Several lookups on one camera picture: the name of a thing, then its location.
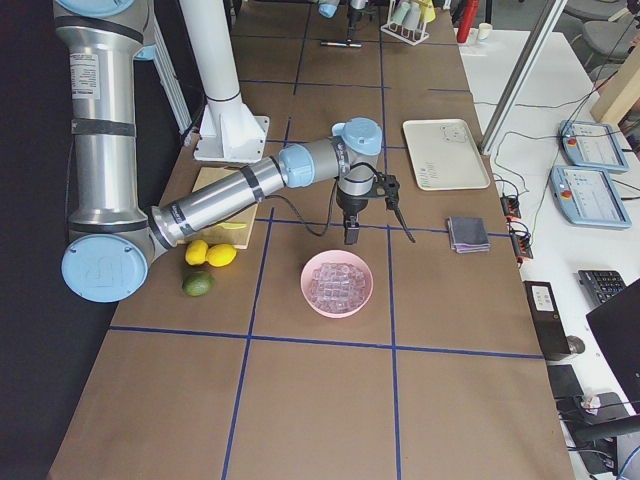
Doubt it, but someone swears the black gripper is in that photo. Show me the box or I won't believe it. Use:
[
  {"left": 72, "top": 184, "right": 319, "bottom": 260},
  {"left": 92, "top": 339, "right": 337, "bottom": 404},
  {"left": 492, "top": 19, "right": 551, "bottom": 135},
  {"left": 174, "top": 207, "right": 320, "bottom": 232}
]
[
  {"left": 347, "top": 7, "right": 363, "bottom": 44},
  {"left": 336, "top": 189, "right": 368, "bottom": 244}
]

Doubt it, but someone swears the steel muddler with black tip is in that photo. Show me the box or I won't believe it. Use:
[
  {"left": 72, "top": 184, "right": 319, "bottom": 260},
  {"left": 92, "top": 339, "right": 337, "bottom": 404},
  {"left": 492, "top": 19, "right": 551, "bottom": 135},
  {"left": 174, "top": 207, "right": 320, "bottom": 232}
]
[{"left": 320, "top": 40, "right": 362, "bottom": 49}]

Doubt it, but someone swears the clear ice cubes pile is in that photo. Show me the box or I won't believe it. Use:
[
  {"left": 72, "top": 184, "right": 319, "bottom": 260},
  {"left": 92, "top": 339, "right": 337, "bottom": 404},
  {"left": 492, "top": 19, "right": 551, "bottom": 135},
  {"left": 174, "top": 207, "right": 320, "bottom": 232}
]
[{"left": 309, "top": 263, "right": 368, "bottom": 314}]

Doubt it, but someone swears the white paper cup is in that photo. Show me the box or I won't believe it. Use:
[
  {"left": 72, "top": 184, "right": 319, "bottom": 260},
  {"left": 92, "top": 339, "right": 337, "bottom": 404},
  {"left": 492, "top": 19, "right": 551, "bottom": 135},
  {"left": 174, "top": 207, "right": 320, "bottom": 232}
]
[{"left": 476, "top": 22, "right": 493, "bottom": 42}]

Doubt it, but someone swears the pink bowl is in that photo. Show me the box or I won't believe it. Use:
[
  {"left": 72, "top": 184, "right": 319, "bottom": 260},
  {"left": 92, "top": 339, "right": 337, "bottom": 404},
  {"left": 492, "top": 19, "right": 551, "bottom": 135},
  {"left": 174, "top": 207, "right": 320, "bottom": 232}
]
[{"left": 300, "top": 250, "right": 373, "bottom": 318}]

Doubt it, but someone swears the red bottle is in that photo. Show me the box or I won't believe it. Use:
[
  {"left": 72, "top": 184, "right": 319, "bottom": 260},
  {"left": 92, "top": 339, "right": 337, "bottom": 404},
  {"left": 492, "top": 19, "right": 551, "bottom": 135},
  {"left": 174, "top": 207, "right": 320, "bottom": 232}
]
[{"left": 456, "top": 0, "right": 480, "bottom": 44}]

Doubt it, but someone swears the grey folded cloth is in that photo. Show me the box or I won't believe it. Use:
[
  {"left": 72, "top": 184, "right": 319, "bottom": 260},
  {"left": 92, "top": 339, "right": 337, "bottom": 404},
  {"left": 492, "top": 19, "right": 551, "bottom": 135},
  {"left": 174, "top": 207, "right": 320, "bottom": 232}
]
[{"left": 446, "top": 217, "right": 491, "bottom": 253}]

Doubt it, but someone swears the cream bear tray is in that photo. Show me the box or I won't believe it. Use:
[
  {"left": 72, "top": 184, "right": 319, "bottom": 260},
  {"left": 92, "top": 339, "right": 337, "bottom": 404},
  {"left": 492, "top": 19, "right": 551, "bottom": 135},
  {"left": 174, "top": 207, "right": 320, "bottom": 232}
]
[{"left": 402, "top": 119, "right": 490, "bottom": 191}]

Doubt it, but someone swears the yellow plastic knife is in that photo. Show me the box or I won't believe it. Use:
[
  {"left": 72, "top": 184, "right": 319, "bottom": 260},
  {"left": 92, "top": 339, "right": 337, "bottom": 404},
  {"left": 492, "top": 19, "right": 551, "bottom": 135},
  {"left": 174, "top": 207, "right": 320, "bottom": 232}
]
[{"left": 218, "top": 222, "right": 247, "bottom": 231}]

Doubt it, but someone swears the yellow lemon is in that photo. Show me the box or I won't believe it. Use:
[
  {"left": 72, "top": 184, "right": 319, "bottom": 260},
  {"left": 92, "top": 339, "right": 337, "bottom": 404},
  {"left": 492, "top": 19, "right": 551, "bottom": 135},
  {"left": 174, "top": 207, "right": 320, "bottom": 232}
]
[
  {"left": 205, "top": 244, "right": 237, "bottom": 268},
  {"left": 184, "top": 239, "right": 209, "bottom": 266}
]

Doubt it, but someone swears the wooden cutting board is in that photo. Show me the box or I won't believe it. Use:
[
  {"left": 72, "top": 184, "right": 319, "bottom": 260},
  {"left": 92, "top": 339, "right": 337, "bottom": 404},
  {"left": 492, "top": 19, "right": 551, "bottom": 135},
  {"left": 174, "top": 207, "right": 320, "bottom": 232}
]
[{"left": 184, "top": 167, "right": 257, "bottom": 249}]

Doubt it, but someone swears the green avocado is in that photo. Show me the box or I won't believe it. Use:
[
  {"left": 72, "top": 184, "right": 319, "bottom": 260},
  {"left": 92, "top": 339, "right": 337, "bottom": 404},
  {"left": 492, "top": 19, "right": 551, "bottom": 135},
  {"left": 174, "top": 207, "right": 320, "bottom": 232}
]
[{"left": 182, "top": 271, "right": 214, "bottom": 297}]

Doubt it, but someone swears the orange black power strip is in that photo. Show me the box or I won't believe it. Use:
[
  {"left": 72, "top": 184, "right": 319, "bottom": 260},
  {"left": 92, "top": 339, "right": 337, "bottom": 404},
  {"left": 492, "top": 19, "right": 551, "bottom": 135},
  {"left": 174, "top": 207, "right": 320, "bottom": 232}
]
[{"left": 500, "top": 195, "right": 521, "bottom": 220}]

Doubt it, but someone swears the black box device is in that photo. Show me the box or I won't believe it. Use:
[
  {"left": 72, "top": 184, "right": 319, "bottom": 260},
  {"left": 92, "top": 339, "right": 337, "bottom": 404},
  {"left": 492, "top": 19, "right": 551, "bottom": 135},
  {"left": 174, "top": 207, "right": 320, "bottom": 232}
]
[{"left": 523, "top": 281, "right": 571, "bottom": 361}]

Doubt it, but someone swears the lower teach pendant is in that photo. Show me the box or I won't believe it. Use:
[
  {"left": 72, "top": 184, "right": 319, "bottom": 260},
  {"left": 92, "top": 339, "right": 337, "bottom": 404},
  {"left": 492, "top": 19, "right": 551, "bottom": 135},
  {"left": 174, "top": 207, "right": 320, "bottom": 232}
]
[{"left": 550, "top": 166, "right": 632, "bottom": 229}]

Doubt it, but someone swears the teach pendant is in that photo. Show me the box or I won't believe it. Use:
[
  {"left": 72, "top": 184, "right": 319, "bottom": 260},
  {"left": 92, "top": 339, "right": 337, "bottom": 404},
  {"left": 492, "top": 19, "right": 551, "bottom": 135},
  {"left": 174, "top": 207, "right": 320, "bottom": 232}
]
[
  {"left": 550, "top": 166, "right": 632, "bottom": 229},
  {"left": 559, "top": 120, "right": 629, "bottom": 173}
]

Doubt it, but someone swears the computer mouse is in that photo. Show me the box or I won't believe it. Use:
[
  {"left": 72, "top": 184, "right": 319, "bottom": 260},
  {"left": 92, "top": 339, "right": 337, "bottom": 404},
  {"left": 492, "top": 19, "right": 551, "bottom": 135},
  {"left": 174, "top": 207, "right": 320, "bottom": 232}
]
[{"left": 566, "top": 335, "right": 586, "bottom": 355}]

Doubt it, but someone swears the upper teach pendant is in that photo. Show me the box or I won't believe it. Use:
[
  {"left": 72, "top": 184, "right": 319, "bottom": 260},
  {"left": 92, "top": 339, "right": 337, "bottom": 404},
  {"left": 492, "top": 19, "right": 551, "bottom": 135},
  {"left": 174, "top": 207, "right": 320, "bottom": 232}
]
[{"left": 559, "top": 120, "right": 629, "bottom": 173}]

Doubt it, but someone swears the black keyboard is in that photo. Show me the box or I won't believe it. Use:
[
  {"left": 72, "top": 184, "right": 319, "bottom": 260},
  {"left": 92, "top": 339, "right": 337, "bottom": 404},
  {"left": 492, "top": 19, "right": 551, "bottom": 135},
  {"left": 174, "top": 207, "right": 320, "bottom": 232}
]
[{"left": 578, "top": 270, "right": 626, "bottom": 306}]

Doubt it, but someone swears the black laptop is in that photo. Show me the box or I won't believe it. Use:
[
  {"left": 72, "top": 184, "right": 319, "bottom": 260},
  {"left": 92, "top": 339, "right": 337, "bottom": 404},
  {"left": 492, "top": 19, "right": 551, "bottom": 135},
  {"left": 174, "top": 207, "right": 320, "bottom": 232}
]
[{"left": 586, "top": 280, "right": 640, "bottom": 402}]

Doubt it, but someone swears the white wire cup rack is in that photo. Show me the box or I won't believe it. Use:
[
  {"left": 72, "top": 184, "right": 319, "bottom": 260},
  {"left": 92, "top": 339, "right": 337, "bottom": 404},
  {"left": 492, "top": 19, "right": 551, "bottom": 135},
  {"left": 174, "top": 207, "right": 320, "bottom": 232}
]
[{"left": 380, "top": 0, "right": 436, "bottom": 46}]

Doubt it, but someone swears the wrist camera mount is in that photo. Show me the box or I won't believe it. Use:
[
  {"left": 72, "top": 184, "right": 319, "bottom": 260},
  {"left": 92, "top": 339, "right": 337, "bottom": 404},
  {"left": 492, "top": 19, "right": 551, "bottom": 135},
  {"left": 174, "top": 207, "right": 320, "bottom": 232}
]
[{"left": 370, "top": 172, "right": 416, "bottom": 243}]

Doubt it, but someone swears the aluminium frame post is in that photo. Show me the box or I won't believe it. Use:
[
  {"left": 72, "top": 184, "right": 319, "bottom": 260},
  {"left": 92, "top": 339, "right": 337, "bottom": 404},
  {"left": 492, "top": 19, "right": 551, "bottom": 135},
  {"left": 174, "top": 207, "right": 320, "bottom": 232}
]
[{"left": 480, "top": 0, "right": 567, "bottom": 155}]

